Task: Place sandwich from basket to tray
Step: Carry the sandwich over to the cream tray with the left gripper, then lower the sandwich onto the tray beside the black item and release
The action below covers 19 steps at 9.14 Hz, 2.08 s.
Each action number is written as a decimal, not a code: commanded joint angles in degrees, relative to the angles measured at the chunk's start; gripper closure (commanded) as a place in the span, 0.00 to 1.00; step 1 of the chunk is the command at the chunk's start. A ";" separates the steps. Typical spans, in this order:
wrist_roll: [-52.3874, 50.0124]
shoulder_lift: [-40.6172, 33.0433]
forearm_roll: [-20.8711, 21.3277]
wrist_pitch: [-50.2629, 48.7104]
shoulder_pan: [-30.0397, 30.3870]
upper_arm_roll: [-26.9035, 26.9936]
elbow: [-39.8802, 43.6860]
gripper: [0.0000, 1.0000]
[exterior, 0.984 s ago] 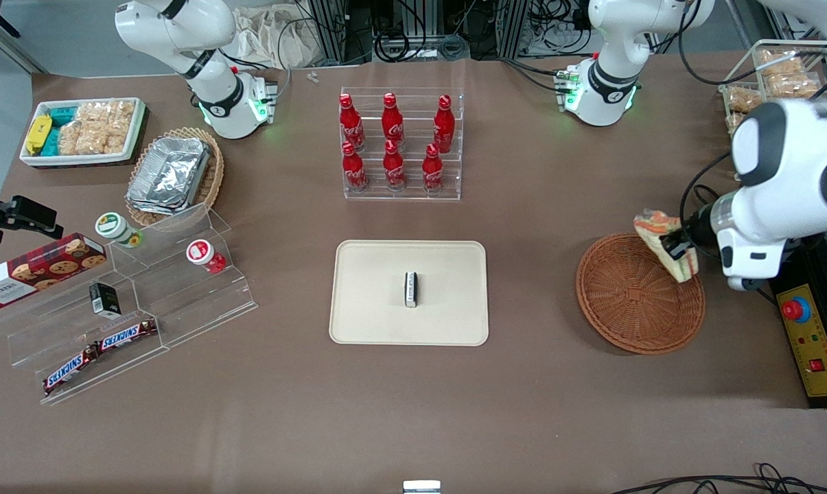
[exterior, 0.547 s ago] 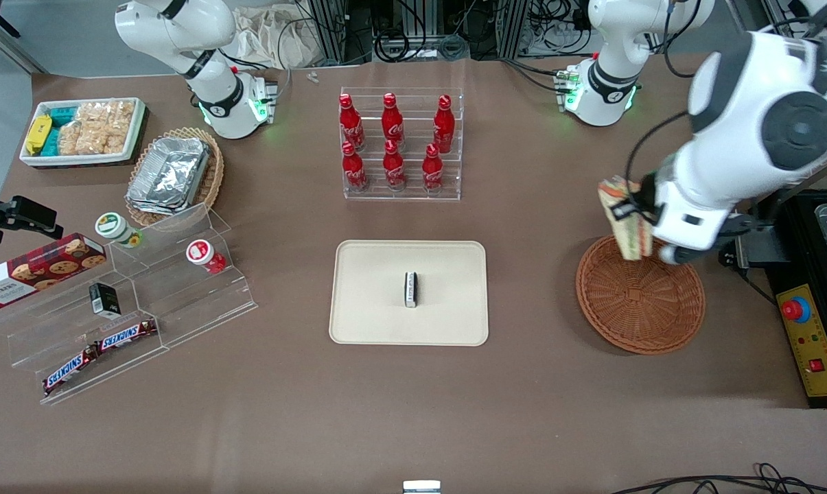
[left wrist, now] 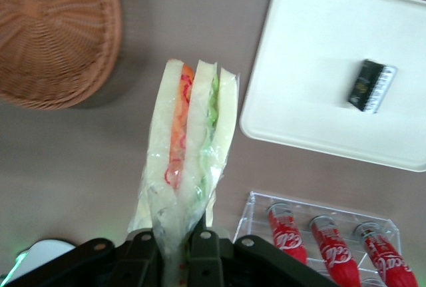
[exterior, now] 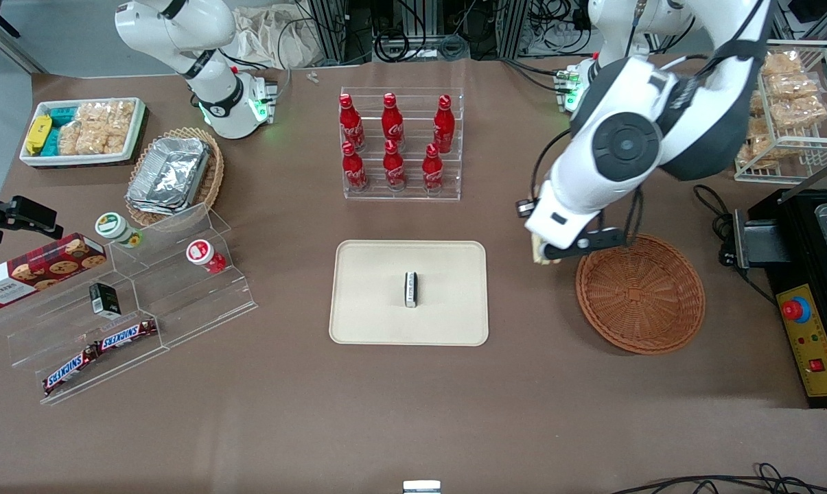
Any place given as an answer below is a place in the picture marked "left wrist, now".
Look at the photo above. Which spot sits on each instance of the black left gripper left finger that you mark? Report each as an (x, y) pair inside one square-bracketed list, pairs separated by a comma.
[(100, 267)]

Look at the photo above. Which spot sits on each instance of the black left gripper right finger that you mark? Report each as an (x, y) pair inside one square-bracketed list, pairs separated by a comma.
[(216, 260)]

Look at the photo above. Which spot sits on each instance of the triangle sandwich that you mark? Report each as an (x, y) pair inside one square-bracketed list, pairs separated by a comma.
[(203, 100)]

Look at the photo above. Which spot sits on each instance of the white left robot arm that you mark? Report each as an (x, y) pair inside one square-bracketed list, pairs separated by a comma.
[(46, 248)]

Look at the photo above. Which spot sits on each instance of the beige plastic tray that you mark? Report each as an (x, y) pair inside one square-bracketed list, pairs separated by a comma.
[(299, 67)]

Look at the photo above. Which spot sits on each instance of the round brown wicker basket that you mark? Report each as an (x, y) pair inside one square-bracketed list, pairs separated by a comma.
[(50, 34)]

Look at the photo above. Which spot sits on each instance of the clear acrylic bottle rack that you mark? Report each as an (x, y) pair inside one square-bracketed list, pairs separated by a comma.
[(249, 213)]

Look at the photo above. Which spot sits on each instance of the red cola bottle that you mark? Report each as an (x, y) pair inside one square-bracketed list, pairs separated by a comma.
[(288, 237), (389, 260), (336, 253)]

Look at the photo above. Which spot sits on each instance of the small black snack packet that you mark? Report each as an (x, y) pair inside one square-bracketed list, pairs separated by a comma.
[(369, 85)]

